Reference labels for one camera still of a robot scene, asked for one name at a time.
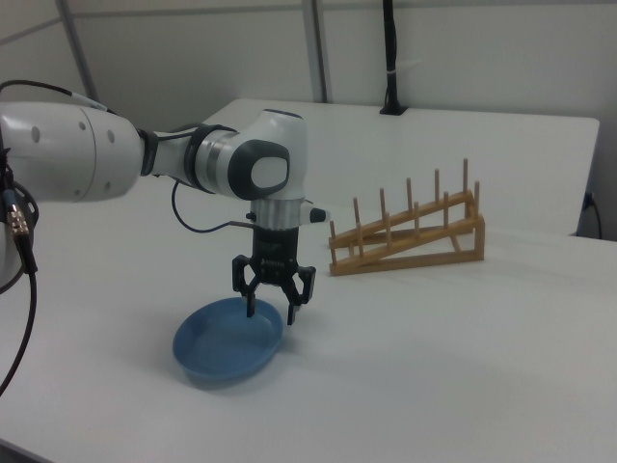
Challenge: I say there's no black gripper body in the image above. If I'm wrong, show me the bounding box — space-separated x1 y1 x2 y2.
251 226 302 285

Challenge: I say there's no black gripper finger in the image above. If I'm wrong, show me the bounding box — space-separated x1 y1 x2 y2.
282 263 318 328
230 254 264 320

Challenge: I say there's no blue round plate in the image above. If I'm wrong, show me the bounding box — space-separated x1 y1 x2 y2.
172 296 284 386

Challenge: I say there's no wooden plate rack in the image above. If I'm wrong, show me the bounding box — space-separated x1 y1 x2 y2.
328 157 486 278

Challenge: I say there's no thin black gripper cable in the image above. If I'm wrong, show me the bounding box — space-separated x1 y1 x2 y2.
171 180 256 234

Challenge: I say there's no grey metal frame post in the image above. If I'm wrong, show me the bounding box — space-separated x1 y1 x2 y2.
55 0 100 100
308 0 335 103

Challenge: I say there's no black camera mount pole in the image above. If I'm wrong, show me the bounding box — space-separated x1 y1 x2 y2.
379 0 410 116

